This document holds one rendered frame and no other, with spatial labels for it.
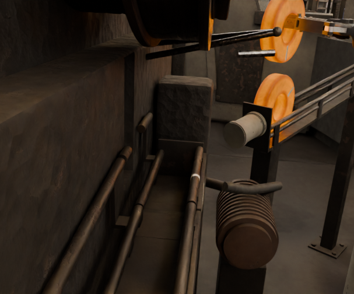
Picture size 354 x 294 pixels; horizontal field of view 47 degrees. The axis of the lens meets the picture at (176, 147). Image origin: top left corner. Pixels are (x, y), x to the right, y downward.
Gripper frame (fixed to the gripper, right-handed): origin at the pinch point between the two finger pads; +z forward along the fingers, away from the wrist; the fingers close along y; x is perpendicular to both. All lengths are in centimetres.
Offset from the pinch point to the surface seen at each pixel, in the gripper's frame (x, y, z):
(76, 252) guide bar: -14, -74, -23
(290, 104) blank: -19.7, 5.2, -2.8
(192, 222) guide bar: -18, -58, -22
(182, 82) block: -10.2, -34.4, 0.3
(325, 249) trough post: -89, 61, -6
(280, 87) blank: -14.6, -1.2, -2.5
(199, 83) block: -10.1, -32.6, -2.1
